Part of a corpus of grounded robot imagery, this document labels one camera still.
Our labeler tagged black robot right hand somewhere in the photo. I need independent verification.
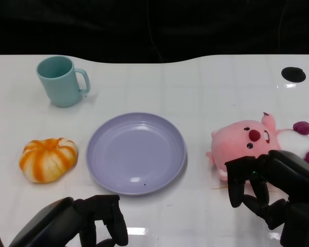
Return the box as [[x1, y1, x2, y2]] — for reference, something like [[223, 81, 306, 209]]
[[225, 149, 309, 247]]

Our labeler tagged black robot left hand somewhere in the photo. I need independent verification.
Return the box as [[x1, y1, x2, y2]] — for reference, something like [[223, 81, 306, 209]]
[[9, 195, 130, 247]]

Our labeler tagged pink plush doll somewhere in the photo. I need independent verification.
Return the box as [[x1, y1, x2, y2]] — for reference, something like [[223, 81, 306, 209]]
[[205, 112, 309, 182]]

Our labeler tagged purple plastic plate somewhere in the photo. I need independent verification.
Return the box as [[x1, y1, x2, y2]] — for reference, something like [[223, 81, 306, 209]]
[[85, 112, 188, 196]]

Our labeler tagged orange white striped bun toy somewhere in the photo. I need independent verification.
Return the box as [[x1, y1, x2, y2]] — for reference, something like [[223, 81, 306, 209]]
[[19, 137, 79, 184]]

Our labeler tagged teal plastic mug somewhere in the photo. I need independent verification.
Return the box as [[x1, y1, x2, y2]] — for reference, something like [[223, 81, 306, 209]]
[[36, 56, 91, 108]]

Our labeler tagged black backdrop cloth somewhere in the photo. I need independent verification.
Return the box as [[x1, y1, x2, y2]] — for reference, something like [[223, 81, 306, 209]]
[[0, 0, 309, 64]]

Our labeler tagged black table cable grommet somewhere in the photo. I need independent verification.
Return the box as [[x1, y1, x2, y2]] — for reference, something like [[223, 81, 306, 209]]
[[281, 67, 307, 83]]

